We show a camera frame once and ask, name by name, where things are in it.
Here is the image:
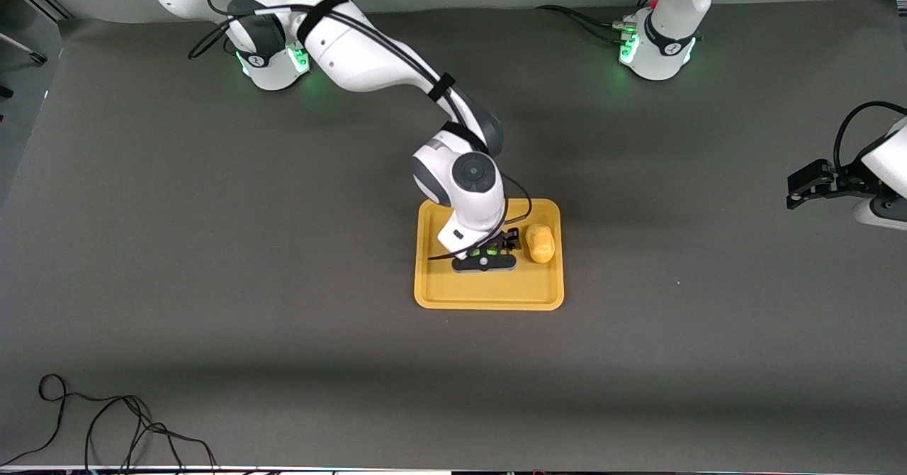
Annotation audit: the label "yellow potato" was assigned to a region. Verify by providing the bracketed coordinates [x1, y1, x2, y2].
[525, 224, 555, 264]

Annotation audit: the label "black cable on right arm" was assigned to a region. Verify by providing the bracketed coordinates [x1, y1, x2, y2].
[187, 0, 533, 260]

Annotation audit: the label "black left arm base cables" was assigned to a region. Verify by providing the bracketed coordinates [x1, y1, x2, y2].
[536, 0, 638, 45]

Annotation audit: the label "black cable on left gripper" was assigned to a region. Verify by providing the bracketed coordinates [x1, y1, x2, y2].
[834, 101, 907, 171]

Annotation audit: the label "yellow plastic tray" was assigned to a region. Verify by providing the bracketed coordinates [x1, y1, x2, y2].
[414, 198, 565, 311]

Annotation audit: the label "loose black cable on table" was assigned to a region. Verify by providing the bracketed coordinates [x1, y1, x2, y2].
[0, 374, 218, 473]

